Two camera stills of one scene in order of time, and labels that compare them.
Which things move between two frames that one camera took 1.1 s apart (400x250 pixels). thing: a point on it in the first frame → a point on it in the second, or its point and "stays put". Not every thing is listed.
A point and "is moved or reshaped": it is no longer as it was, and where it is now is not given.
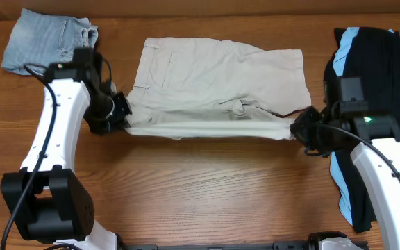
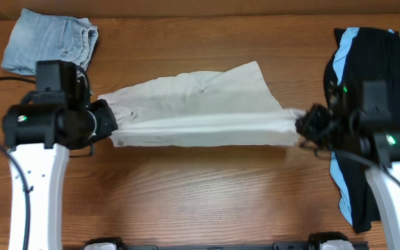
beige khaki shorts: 189,87 is moved or reshaped
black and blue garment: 393,89 stays put
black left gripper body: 121,109 → 105,119
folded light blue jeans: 39,39 stays put
